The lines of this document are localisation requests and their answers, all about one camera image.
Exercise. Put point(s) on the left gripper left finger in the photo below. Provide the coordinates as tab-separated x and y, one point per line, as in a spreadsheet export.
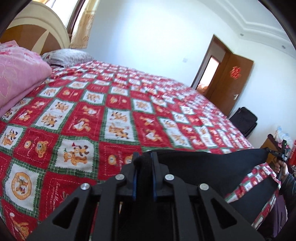
89	213

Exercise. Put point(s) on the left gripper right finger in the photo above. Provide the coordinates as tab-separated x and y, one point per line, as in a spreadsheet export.
213	219

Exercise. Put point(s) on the black pants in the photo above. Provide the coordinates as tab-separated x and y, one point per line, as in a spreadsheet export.
243	178

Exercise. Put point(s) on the dark sleeve right forearm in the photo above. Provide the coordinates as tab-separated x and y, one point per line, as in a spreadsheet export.
288	192

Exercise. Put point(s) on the right hand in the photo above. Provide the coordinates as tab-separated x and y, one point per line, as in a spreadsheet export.
281	169

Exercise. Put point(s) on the wooden nightstand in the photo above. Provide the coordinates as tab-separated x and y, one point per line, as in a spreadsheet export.
272	144

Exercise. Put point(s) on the black suitcase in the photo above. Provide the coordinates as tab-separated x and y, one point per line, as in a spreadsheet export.
244	120

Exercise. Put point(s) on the brown wooden door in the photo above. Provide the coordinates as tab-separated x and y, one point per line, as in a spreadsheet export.
223	90

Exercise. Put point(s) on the red patchwork bedspread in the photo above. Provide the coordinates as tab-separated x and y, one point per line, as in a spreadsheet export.
83	124

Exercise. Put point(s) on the red door decoration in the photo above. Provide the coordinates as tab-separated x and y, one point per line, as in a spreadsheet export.
235	72

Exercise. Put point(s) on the grey striped pillow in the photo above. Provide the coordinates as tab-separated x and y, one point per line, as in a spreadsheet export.
66	57

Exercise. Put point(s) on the pink folded blanket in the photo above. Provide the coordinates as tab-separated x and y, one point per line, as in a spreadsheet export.
21	70

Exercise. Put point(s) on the beige patterned curtain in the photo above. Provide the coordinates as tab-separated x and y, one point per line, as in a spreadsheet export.
83	24

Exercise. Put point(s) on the cream wooden headboard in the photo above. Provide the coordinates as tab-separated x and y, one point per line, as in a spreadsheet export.
37	28

